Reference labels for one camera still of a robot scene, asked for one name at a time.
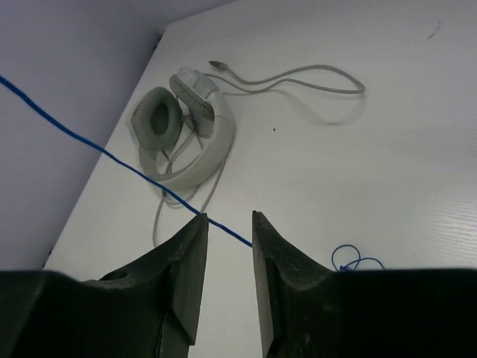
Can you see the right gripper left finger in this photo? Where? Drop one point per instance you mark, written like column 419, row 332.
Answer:
column 176, row 271

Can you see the grey white headphones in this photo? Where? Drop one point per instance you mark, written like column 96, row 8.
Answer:
column 191, row 105

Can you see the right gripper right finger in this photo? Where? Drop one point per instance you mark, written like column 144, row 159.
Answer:
column 295, row 296

